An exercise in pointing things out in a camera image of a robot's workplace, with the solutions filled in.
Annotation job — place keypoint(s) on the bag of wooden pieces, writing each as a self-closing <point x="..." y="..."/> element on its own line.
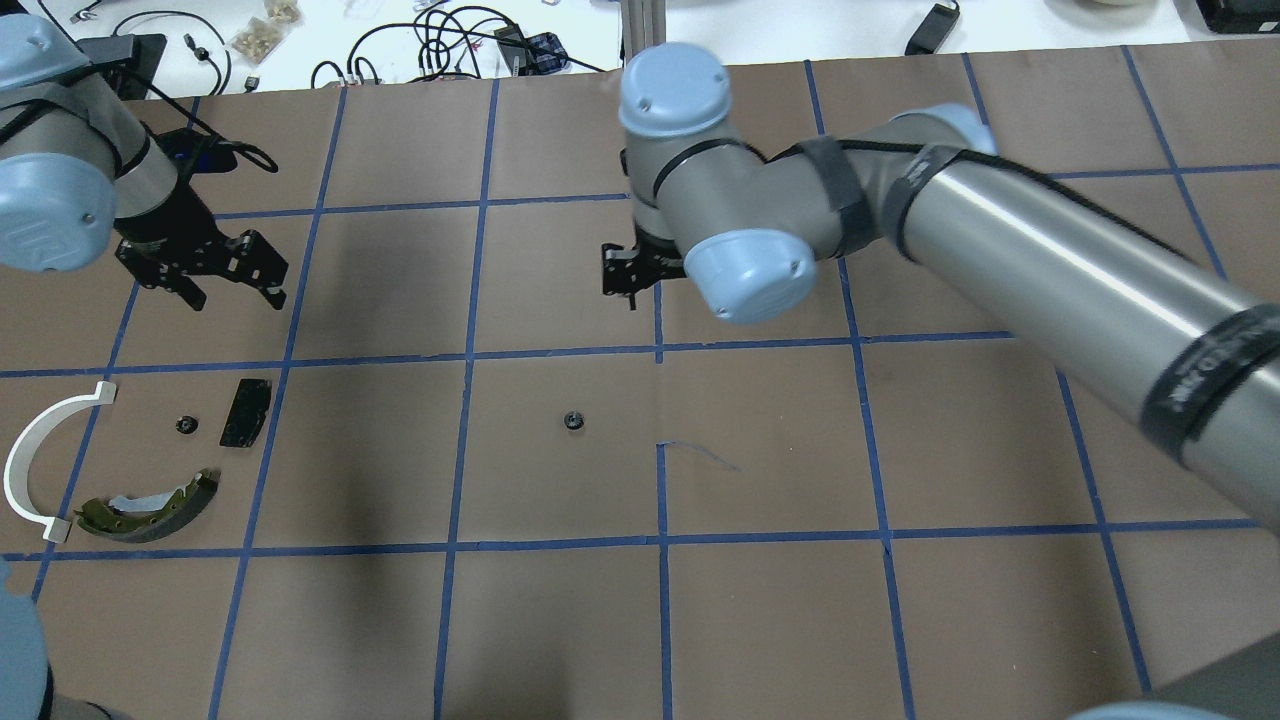
<point x="264" y="32"/>

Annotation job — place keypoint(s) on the black brake pad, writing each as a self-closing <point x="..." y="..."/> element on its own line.
<point x="247" y="413"/>

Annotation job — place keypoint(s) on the black power adapter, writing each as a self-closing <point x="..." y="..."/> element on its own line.
<point x="934" y="29"/>

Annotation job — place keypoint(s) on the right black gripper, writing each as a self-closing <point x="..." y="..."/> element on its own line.
<point x="640" y="268"/>

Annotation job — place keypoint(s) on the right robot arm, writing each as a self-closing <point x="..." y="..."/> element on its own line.
<point x="1184" y="356"/>

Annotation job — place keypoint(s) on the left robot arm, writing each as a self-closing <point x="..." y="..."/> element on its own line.
<point x="78" y="167"/>

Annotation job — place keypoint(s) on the aluminium frame post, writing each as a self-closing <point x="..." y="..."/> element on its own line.
<point x="643" y="25"/>

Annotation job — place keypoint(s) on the olive brake shoe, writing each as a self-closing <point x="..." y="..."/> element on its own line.
<point x="140" y="520"/>

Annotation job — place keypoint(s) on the white curved plastic bracket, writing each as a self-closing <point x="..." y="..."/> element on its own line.
<point x="24" y="450"/>

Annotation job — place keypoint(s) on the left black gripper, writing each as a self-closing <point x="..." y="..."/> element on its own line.
<point x="178" y="232"/>

